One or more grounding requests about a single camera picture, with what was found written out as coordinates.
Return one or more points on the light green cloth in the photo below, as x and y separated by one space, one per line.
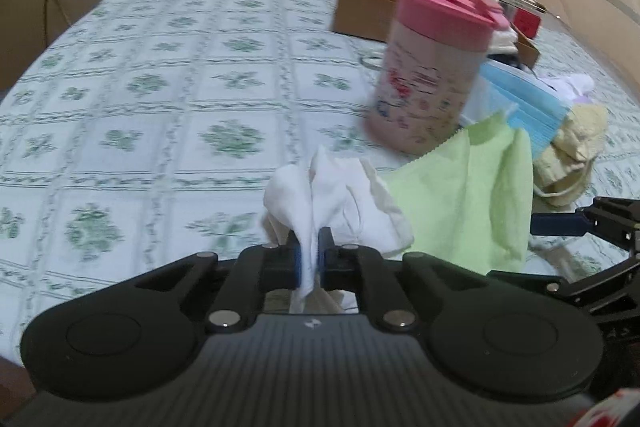
450 197

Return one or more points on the cream yellow towel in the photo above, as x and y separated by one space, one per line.
575 142

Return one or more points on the red white patterned clothing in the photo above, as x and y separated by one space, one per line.
605 412

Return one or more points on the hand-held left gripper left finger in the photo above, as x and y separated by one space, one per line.
298 264

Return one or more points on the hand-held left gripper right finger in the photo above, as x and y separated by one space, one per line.
322 264

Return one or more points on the white purple cloth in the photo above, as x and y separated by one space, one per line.
575 83

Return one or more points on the small white cloth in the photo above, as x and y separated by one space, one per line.
500 38

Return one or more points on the cardboard box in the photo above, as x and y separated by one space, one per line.
360 7

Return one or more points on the red book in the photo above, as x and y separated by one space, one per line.
525 23

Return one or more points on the pink wet wipe canister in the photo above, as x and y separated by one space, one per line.
425 72

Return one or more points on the stack of blue face masks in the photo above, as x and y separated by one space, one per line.
520 102

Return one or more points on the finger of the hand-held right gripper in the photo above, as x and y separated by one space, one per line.
565 289
555 224

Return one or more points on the green floral bed sheet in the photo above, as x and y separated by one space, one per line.
150 132

